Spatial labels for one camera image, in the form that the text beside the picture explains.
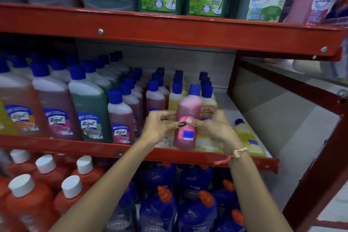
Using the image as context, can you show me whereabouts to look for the person's right forearm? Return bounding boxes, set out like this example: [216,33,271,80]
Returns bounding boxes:
[219,146,293,232]

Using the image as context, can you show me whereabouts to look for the pink blue-capped cleaner bottle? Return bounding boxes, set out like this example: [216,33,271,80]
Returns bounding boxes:
[173,84,203,150]

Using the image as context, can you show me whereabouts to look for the red metal shelf rack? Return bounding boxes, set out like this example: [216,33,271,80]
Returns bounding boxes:
[0,2,348,232]

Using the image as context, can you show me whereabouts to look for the person's right hand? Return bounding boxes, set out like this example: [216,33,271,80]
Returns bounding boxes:
[187,105,240,155]

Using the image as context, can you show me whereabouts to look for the group of blue orange-capped bottles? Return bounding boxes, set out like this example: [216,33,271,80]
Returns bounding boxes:
[105,162,247,232]

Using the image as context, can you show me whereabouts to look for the yellow lying cleaner bottle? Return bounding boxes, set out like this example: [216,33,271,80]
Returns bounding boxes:
[235,118,267,158]

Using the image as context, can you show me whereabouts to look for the blurred pale containers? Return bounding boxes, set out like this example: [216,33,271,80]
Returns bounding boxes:
[275,58,348,79]

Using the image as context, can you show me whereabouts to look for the person's left hand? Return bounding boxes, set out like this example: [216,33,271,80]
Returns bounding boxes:
[141,110,188,147]

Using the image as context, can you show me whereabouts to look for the dark purple packet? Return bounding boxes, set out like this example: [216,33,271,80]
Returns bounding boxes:
[323,0,348,28]

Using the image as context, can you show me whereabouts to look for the person's left forearm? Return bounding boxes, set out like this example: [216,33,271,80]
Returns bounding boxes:
[48,138,161,232]

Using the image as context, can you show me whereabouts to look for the rows of blue-capped cleaner bottles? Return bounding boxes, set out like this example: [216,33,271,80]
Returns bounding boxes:
[0,51,218,154]

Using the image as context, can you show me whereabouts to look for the group of orange white-capped bottles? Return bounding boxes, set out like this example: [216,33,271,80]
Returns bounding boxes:
[0,149,110,232]

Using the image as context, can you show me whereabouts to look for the pink thread wristband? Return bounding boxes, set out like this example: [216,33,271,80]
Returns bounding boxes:
[213,147,248,166]

